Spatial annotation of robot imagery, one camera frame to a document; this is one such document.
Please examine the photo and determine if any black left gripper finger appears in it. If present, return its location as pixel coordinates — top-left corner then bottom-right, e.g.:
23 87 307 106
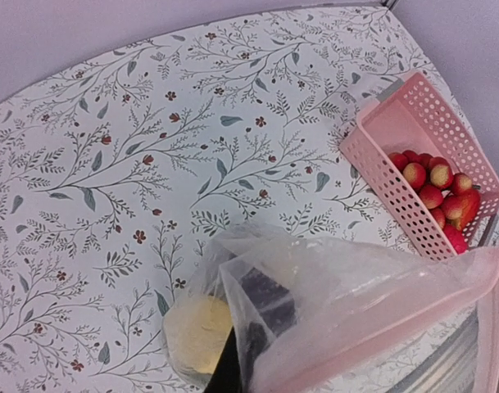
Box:
203 328 244 393

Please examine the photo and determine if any yellow lemon toy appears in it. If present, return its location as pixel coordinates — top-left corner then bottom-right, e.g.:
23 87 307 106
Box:
162 296 233 379

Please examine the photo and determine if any clear zip top bag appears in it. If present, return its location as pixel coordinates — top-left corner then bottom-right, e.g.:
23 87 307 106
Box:
162 223 499 392

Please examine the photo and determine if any dark purple eggplant toy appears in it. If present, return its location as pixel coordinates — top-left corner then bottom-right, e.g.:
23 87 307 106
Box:
242 268 296 359

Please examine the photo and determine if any red strawberry toy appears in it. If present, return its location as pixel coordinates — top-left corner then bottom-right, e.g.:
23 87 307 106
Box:
442 224 468 254

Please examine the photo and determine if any floral patterned tablecloth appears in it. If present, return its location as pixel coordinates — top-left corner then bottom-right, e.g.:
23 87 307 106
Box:
0 3 499 393

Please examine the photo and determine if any small red yellow fruit toy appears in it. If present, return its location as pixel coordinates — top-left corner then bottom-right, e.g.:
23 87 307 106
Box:
419 184 443 210

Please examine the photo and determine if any small red peach toy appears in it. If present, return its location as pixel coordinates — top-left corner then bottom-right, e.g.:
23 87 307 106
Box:
440 195 463 220

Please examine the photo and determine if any pink perforated plastic basket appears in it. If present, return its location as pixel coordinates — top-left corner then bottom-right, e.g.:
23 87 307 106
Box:
340 72 499 260

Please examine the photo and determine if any red yellow apple toy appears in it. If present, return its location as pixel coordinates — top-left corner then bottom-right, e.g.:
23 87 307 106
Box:
429 164 454 190

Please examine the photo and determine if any orange red mango toy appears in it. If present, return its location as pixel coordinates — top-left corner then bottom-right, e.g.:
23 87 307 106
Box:
451 188 481 232

